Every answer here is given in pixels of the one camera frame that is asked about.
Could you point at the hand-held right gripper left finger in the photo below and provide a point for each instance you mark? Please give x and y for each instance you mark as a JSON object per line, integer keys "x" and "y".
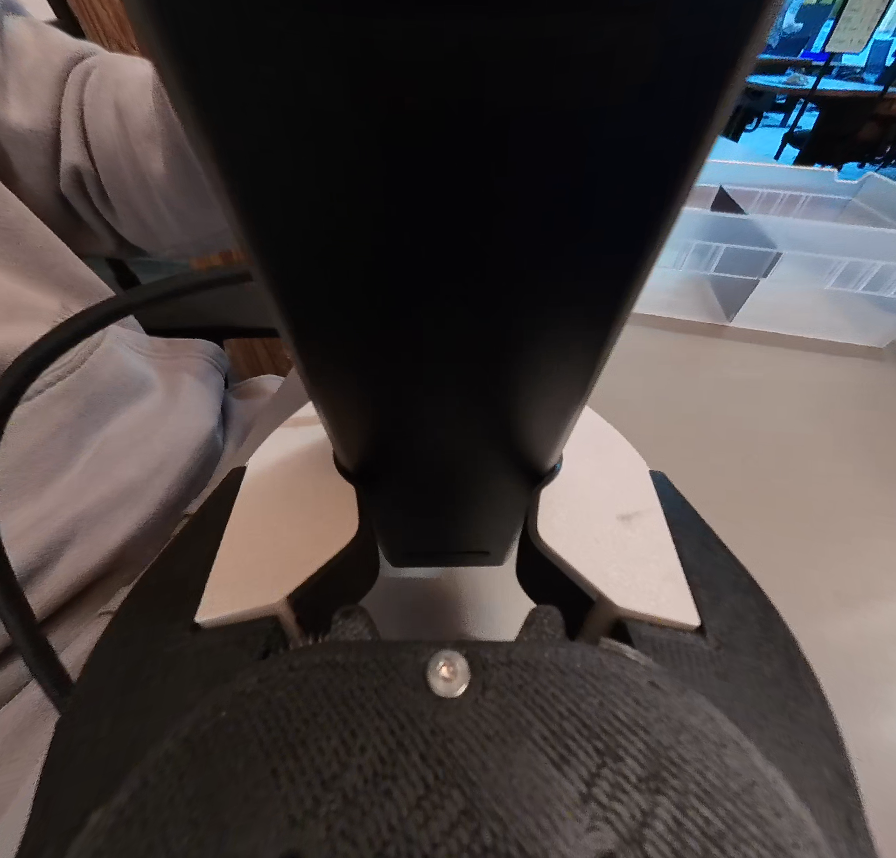
{"x": 280, "y": 522}

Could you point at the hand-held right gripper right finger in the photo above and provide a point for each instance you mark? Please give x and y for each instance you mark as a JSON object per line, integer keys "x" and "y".
{"x": 609, "y": 522}

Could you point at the black rectangular hub device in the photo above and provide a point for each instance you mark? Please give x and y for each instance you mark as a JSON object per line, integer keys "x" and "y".
{"x": 448, "y": 242}

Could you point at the person's left forearm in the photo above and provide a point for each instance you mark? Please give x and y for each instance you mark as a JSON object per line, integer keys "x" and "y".
{"x": 105, "y": 137}

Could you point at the grey desk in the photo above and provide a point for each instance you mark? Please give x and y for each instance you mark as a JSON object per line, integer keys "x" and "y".
{"x": 735, "y": 452}

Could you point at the person's grey hoodie torso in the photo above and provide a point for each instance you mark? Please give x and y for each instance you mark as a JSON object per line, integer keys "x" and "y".
{"x": 105, "y": 452}

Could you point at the black office chair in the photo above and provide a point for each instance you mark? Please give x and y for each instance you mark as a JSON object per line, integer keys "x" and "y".
{"x": 231, "y": 315}

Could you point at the grey bin divider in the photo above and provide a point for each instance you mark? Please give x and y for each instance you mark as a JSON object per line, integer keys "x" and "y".
{"x": 742, "y": 270}

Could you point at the clear plastic bin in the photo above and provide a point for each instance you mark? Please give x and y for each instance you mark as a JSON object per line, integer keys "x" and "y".
{"x": 826, "y": 312}

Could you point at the background wooden work table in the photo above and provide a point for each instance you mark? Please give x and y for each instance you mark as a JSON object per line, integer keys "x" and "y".
{"x": 840, "y": 88}

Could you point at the pale standing board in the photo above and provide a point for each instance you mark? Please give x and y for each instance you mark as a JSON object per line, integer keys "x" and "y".
{"x": 864, "y": 4}

